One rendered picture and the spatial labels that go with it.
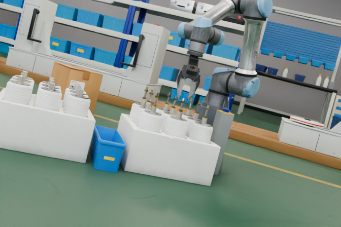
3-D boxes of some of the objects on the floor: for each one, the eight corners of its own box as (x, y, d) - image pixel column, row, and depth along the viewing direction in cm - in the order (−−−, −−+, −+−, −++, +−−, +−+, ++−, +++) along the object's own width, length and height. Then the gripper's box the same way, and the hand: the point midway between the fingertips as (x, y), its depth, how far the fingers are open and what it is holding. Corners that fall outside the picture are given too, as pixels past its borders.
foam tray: (-5, 124, 199) (3, 87, 198) (79, 141, 210) (88, 105, 209) (-18, 145, 162) (-7, 99, 161) (85, 163, 173) (96, 120, 172)
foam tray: (112, 147, 215) (121, 113, 213) (184, 161, 226) (194, 128, 224) (124, 171, 177) (134, 128, 176) (210, 186, 188) (220, 147, 187)
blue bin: (87, 150, 197) (94, 124, 196) (111, 154, 200) (117, 129, 199) (92, 168, 168) (99, 139, 168) (120, 174, 171) (127, 145, 171)
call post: (200, 168, 219) (216, 109, 217) (213, 171, 221) (229, 112, 219) (205, 173, 212) (221, 112, 210) (217, 175, 214) (234, 115, 212)
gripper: (206, 55, 193) (194, 102, 194) (182, 49, 192) (170, 96, 194) (208, 55, 184) (196, 104, 186) (183, 49, 184) (171, 97, 185)
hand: (183, 97), depth 187 cm, fingers open, 3 cm apart
